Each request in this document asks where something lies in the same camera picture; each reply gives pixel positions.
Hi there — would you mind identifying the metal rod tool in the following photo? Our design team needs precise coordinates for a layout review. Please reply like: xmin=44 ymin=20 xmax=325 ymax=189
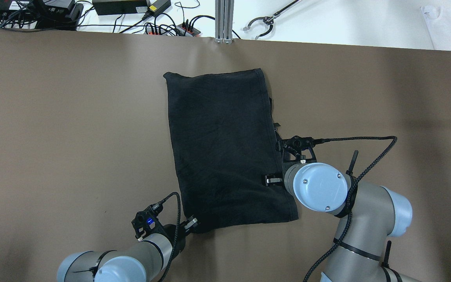
xmin=243 ymin=0 xmax=302 ymax=40

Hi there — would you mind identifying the aluminium frame post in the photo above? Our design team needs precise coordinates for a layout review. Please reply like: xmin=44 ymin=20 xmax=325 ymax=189
xmin=215 ymin=0 xmax=234 ymax=44

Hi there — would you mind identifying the black t-shirt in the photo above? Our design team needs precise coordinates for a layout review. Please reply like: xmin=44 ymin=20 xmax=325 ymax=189
xmin=163 ymin=68 xmax=299 ymax=234

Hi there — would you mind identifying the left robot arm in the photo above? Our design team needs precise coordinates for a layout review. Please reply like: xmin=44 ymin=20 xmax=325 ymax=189
xmin=56 ymin=217 xmax=198 ymax=282

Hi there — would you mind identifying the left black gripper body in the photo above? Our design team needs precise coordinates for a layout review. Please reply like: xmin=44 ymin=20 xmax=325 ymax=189
xmin=164 ymin=224 xmax=188 ymax=251

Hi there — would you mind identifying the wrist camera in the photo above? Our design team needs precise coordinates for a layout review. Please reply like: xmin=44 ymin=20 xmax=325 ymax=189
xmin=276 ymin=134 xmax=317 ymax=163
xmin=131 ymin=209 xmax=164 ymax=241

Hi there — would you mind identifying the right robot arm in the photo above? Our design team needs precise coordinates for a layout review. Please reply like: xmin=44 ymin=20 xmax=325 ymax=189
xmin=263 ymin=162 xmax=415 ymax=282

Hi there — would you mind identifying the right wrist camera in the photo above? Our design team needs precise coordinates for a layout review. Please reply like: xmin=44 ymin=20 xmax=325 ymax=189
xmin=276 ymin=134 xmax=317 ymax=163

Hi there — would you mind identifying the orange USB hub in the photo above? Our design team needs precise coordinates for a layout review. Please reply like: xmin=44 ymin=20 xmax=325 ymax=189
xmin=143 ymin=23 xmax=202 ymax=37

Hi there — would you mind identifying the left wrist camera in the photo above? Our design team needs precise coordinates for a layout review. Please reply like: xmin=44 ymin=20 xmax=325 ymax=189
xmin=131 ymin=209 xmax=164 ymax=241

